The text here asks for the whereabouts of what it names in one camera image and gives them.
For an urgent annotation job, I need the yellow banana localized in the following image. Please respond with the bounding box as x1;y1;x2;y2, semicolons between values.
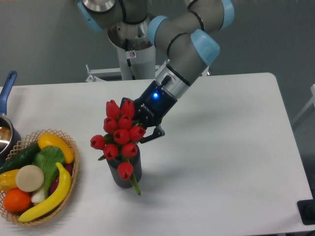
18;162;71;222

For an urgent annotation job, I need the yellow bell pepper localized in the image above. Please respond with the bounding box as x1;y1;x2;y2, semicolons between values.
0;169;19;193

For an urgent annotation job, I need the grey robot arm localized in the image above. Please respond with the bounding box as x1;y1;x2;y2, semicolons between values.
77;0;235;143

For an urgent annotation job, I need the purple eggplant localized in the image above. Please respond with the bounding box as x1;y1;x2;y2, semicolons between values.
49;164;73;195

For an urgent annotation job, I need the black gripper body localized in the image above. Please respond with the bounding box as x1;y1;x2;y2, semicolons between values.
133;81;178;128

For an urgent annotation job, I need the blue handled saucepan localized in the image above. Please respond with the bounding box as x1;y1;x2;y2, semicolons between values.
0;71;21;166

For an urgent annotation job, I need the beige round disc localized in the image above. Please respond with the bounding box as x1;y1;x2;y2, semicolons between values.
15;165;44;192

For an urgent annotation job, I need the red tulip bouquet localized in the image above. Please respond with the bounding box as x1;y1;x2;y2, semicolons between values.
90;99;147;196

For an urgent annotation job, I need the black device at edge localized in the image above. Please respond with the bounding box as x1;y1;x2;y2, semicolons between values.
297;199;315;225

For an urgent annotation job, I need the green cucumber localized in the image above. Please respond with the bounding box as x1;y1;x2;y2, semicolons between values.
0;143;40;174

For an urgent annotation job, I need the orange fruit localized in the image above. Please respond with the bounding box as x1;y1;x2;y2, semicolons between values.
3;188;31;212

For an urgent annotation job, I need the grey ribbed vase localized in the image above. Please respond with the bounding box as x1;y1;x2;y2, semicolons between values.
107;146;142;195

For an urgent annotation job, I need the green bok choy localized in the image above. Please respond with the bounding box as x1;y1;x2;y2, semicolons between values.
31;146;65;205

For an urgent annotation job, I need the white furniture at right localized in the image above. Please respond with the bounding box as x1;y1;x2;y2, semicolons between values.
291;84;315;131

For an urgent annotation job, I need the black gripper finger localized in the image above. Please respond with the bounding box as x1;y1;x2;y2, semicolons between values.
120;97;133;108
139;124;165;144

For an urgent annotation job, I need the woven wicker basket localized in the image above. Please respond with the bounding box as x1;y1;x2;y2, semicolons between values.
0;128;79;227

